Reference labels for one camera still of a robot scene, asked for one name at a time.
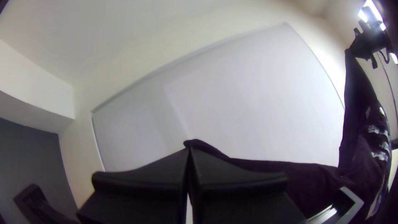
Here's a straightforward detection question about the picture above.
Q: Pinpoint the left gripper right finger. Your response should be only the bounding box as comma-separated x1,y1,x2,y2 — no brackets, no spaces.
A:
189,148,308,224

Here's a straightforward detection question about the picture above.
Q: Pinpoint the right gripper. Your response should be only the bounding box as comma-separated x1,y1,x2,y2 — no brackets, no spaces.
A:
353,20,392,69

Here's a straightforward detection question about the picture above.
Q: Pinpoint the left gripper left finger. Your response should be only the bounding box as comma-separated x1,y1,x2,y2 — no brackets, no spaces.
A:
77,148,189,224

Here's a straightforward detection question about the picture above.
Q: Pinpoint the dark t-shirt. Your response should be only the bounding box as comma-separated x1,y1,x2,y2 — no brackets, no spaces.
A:
183,46,393,220

